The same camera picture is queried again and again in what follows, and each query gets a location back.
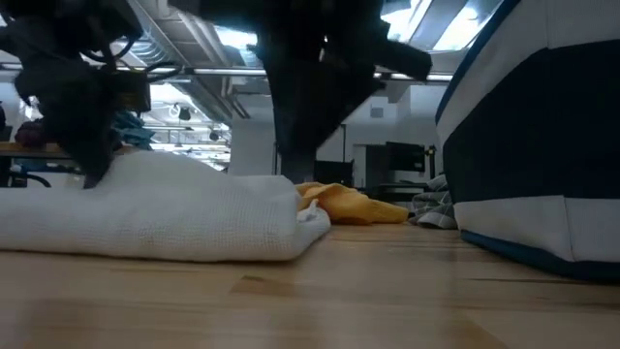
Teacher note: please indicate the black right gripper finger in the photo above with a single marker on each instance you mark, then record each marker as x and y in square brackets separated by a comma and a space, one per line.
[298, 155]

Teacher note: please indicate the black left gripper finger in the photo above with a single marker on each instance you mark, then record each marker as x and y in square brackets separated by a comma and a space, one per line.
[87, 145]

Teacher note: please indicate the yellow towel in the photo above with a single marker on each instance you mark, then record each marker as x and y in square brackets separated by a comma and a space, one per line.
[353, 206]

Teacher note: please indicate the white waffle towel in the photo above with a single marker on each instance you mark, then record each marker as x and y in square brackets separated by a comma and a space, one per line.
[169, 213]

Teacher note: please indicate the grey checked towel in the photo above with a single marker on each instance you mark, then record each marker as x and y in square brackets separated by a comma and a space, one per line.
[436, 208]

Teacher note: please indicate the blue white striped fabric basket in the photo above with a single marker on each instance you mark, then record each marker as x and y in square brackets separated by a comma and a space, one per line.
[533, 145]

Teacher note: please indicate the wooden workbench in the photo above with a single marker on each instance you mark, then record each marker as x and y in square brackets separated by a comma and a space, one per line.
[29, 151]

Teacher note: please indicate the dark red bag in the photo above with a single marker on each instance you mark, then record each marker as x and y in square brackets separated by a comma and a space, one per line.
[29, 136]

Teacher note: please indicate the black monitor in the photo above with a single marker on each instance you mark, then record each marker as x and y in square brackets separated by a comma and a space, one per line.
[404, 156]

